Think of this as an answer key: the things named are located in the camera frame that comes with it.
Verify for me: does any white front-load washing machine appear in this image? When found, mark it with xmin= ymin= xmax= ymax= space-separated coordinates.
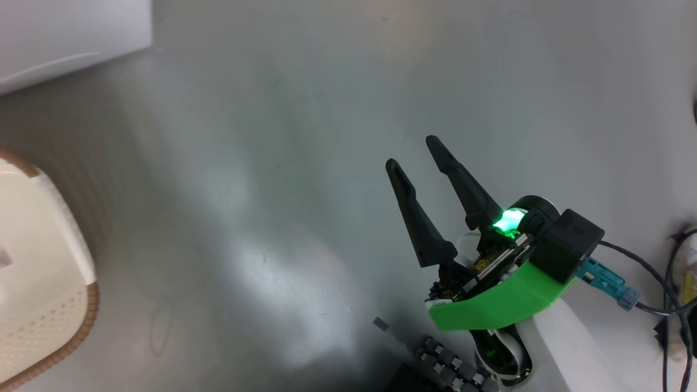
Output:
xmin=0 ymin=0 xmax=154 ymax=96

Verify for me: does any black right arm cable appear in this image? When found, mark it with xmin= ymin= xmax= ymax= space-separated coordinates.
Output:
xmin=596 ymin=226 xmax=697 ymax=392

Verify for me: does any cream perforated laundry basket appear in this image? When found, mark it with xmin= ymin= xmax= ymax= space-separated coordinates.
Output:
xmin=0 ymin=150 xmax=100 ymax=392

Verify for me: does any teal right camera connector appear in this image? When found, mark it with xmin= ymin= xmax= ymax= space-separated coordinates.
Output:
xmin=576 ymin=257 xmax=643 ymax=311

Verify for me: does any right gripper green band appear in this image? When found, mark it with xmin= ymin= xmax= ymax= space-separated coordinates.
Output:
xmin=385 ymin=134 xmax=578 ymax=332

